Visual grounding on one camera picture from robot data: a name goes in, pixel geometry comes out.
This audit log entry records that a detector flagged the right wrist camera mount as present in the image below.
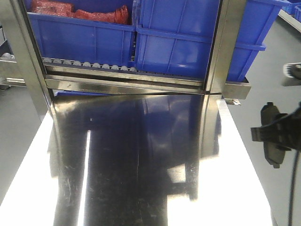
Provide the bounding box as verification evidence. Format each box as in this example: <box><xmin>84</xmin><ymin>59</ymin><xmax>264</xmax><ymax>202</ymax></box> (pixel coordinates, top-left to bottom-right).
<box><xmin>282</xmin><ymin>63</ymin><xmax>301</xmax><ymax>87</ymax></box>

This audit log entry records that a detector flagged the large blue bin left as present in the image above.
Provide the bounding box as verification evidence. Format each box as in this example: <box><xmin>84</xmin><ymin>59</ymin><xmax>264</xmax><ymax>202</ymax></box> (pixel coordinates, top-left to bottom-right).
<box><xmin>24</xmin><ymin>0</ymin><xmax>138</xmax><ymax>67</ymax></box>

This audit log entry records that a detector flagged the brake pad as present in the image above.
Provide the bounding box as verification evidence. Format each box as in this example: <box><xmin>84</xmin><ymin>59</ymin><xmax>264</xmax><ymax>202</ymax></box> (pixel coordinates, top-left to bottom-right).
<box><xmin>261</xmin><ymin>102</ymin><xmax>285</xmax><ymax>169</ymax></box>

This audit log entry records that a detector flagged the red mesh bag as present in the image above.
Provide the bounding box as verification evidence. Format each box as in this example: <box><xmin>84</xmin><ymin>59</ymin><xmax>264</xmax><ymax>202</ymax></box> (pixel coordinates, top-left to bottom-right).
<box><xmin>31</xmin><ymin>0</ymin><xmax>129</xmax><ymax>24</ymax></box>

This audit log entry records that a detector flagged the large blue bin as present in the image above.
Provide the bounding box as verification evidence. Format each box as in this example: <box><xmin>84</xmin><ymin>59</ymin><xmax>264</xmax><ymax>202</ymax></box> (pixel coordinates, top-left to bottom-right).
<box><xmin>135</xmin><ymin>0</ymin><xmax>288</xmax><ymax>82</ymax></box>
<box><xmin>24</xmin><ymin>0</ymin><xmax>138</xmax><ymax>67</ymax></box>

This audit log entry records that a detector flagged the large blue bin right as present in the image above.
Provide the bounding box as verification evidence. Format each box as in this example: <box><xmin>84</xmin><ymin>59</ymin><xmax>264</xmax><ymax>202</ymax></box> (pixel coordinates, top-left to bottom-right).
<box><xmin>135</xmin><ymin>0</ymin><xmax>288</xmax><ymax>82</ymax></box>

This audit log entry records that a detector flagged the stainless steel rack frame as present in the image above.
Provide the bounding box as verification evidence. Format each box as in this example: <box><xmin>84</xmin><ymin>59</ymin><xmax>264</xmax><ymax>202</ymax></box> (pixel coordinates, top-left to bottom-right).
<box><xmin>0</xmin><ymin>0</ymin><xmax>251</xmax><ymax>119</ymax></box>

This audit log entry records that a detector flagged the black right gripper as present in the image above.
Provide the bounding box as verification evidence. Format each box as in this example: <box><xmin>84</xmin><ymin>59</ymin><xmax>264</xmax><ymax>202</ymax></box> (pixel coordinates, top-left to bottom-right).
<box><xmin>251</xmin><ymin>102</ymin><xmax>301</xmax><ymax>151</ymax></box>

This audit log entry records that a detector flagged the roller conveyor track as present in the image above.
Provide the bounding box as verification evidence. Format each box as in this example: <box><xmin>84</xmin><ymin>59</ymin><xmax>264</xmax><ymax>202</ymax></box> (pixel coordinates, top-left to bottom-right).
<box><xmin>42</xmin><ymin>57</ymin><xmax>138</xmax><ymax>72</ymax></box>

